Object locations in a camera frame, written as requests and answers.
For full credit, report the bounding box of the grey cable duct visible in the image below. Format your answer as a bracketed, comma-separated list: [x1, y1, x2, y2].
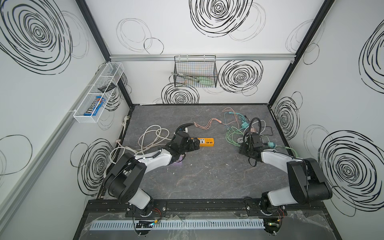
[90, 219, 265, 231]

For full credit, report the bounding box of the orange power strip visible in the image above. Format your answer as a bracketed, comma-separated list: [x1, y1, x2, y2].
[198, 138, 215, 147]

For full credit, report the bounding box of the teal charger plug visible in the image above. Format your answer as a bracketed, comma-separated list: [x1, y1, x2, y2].
[267, 142, 276, 149]

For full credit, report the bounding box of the green charger plug with cable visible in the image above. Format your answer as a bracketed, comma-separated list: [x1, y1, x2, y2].
[224, 111, 299, 158]

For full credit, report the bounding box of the pink multi-head USB cable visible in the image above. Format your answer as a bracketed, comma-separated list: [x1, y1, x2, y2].
[193, 117, 223, 130]

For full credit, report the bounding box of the green item in basket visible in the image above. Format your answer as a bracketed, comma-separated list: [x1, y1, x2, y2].
[197, 76, 216, 87]

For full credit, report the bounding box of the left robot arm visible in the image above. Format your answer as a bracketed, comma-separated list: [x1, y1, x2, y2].
[102, 131, 200, 216]

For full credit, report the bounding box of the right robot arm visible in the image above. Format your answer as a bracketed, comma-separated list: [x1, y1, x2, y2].
[239, 133, 333, 216]

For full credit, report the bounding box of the blue candy pack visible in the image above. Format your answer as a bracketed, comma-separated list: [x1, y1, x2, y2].
[84, 96, 106, 116]

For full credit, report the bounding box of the black wire basket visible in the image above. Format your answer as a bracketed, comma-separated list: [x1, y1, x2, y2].
[172, 55, 219, 88]

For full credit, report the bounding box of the purple power strip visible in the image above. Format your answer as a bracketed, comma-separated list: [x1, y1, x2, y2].
[173, 155, 185, 166]

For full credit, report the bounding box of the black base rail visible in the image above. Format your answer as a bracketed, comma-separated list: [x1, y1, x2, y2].
[82, 197, 328, 219]

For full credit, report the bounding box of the white wire shelf basket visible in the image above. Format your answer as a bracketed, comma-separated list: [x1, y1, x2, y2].
[73, 62, 124, 124]

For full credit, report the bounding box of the white power cable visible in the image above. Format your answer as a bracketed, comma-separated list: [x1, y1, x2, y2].
[103, 124, 175, 181]

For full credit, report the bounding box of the white wall plug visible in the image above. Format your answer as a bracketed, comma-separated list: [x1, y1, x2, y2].
[122, 116, 130, 127]

